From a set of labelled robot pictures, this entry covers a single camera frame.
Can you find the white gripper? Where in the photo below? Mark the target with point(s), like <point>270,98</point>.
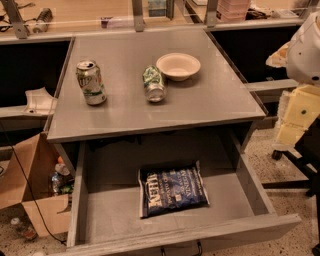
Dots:
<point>306,57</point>

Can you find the blue chip bag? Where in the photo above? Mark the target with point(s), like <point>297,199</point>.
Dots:
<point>171,189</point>

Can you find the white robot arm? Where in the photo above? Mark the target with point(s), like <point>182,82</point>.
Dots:
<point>306,37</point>

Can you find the grey counter cabinet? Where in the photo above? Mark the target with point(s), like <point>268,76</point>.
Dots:
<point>119,84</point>

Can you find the grey open drawer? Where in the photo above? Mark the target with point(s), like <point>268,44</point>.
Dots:
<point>106,199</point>

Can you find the black office chair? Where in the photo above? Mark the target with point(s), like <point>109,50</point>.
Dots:
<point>308,163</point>

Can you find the pink plastic container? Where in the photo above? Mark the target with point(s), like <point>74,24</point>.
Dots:
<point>232,10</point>

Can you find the white paper bowl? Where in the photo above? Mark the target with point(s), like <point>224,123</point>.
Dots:
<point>178,66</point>

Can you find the lying green soda can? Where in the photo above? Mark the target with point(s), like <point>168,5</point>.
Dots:
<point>154,84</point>

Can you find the teal small box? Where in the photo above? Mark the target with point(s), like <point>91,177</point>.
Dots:
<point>157,8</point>

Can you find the upright green soda can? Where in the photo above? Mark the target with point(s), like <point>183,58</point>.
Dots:
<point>90,81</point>

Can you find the plastic bottle in box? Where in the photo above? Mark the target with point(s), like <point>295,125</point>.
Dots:
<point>62,182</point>

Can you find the dark tool on shelf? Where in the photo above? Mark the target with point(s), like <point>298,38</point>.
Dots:
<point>43,20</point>

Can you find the brown cardboard box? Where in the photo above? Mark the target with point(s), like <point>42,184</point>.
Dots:
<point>26,181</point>

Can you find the bottle on floor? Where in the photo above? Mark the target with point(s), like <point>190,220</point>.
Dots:
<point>23,229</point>

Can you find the black drawer handle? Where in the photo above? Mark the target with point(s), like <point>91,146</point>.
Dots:
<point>189,249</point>

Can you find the white bracket piece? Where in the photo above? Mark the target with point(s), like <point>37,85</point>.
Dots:
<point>39,102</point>

